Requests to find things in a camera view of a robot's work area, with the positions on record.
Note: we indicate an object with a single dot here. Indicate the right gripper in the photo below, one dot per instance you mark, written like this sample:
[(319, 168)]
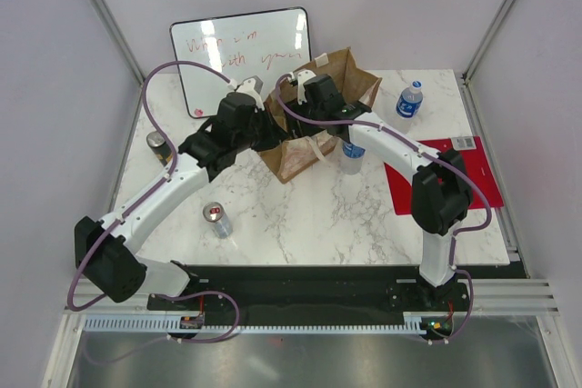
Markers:
[(306, 129)]

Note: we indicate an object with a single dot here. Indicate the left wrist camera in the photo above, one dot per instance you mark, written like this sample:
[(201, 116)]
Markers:
[(251, 86)]

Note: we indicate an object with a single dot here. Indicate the silver beverage can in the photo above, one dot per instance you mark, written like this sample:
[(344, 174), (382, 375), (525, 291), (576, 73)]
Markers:
[(215, 214)]

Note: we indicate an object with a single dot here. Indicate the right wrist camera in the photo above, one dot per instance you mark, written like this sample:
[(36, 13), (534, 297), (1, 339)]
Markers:
[(304, 79)]

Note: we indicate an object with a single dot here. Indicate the brown canvas tote bag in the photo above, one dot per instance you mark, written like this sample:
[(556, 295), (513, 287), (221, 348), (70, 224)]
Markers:
[(294, 156)]

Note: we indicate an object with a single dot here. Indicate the blue-label water bottle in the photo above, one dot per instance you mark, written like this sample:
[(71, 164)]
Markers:
[(407, 106), (351, 160)]

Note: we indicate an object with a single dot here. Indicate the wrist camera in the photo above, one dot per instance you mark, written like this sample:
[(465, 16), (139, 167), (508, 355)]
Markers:
[(304, 79), (251, 86)]

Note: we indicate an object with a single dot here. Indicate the white cable duct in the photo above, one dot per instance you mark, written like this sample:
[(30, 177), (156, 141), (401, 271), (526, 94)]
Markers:
[(175, 324)]

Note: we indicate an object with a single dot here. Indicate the white dry-erase board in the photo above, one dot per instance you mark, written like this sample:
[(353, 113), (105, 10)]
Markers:
[(266, 44)]

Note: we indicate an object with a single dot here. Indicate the black and yellow can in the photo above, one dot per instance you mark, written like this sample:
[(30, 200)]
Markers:
[(160, 148)]

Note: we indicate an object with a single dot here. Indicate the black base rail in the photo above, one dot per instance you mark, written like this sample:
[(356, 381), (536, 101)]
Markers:
[(312, 294)]

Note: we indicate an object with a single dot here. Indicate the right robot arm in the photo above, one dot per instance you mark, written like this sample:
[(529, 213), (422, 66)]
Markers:
[(441, 191)]

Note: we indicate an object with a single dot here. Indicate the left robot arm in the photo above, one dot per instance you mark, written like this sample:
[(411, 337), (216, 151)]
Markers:
[(105, 249)]

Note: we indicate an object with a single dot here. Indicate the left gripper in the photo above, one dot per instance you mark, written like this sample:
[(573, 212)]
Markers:
[(275, 134)]

